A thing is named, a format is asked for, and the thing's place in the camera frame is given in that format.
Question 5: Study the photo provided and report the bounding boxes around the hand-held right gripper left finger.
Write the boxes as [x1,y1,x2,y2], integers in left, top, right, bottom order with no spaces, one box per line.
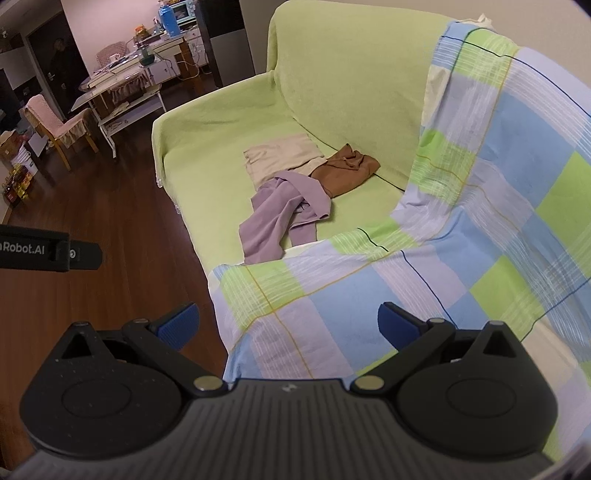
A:
[56,302,228,398]

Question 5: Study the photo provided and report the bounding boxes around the green covered sofa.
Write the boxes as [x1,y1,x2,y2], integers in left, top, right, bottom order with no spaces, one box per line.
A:
[152,0,497,278]

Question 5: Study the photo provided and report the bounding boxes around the blue thermos jug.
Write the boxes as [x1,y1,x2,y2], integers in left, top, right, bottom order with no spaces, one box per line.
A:
[158,6,182,37]

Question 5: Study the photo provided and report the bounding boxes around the beige garment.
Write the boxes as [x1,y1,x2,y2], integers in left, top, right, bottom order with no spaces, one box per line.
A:
[243,134,326,190]

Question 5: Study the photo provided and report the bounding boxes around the checkered blue green blanket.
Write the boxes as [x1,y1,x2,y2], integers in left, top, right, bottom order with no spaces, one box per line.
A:
[210,18,591,384]

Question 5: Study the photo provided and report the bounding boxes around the toaster oven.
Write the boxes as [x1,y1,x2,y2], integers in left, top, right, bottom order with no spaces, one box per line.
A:
[159,0,195,26]

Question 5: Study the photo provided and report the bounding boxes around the dark door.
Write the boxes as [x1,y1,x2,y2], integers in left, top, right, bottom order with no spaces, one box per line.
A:
[25,32,88,112]

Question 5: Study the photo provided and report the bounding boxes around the brown garment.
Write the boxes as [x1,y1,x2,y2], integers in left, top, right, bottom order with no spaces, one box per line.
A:
[310,144,380,198]

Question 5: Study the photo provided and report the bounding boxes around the black refrigerator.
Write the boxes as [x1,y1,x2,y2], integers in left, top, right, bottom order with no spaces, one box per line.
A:
[198,0,257,88]

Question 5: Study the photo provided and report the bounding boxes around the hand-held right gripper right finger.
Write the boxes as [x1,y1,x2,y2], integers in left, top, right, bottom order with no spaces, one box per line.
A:
[350,302,522,398]

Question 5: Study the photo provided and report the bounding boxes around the cardboard boxes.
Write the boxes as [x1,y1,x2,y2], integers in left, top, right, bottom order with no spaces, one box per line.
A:
[0,131,38,176]

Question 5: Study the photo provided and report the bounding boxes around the purple garment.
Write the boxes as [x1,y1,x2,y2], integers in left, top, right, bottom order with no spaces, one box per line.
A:
[239,171,332,265]

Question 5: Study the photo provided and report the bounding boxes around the glass top dining table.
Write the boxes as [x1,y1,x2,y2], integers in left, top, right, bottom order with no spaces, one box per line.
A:
[76,58,167,153]

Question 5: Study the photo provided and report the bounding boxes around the group of bottles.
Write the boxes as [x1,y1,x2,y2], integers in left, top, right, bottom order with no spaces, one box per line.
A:
[2,166,37,204]

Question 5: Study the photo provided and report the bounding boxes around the white sideboard cabinet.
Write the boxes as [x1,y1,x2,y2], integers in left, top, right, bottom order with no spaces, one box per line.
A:
[139,32,204,84]

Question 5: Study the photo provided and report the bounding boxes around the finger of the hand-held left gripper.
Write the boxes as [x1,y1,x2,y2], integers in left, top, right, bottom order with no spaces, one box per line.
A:
[68,240,105,271]

